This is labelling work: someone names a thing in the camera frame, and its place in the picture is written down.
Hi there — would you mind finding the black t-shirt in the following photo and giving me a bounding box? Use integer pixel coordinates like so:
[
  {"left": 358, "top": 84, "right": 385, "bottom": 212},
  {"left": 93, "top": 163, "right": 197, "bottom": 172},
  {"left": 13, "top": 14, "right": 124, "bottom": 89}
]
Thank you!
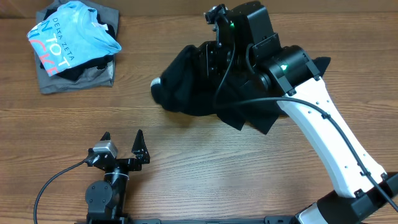
[{"left": 151, "top": 44, "right": 331, "bottom": 134}]

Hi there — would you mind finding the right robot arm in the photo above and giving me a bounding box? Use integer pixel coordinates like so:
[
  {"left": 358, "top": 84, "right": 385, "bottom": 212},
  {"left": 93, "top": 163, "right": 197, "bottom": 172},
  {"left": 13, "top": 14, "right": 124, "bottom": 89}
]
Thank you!
[{"left": 200, "top": 1, "right": 397, "bottom": 223}]

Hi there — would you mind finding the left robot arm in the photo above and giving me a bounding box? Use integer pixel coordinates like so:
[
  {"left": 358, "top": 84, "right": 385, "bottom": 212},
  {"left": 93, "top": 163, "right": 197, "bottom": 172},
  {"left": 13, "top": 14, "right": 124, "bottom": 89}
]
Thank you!
[{"left": 85, "top": 130, "right": 150, "bottom": 223}]

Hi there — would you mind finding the folded black garment in stack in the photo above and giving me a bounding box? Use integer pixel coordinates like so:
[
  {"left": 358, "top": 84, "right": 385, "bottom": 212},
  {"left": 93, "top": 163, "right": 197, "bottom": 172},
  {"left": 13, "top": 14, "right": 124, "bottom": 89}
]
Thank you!
[{"left": 57, "top": 14, "right": 116, "bottom": 81}]

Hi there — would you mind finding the light blue printed t-shirt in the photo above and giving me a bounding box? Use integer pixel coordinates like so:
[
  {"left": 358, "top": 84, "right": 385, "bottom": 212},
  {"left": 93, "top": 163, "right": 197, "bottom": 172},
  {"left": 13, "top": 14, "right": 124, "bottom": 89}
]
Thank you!
[{"left": 27, "top": 1, "right": 121, "bottom": 77}]

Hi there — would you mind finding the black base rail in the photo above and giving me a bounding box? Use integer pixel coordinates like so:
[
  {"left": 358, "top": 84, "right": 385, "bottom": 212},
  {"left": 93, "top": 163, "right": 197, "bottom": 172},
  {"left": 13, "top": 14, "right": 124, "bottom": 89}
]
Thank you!
[{"left": 74, "top": 215, "right": 299, "bottom": 224}]

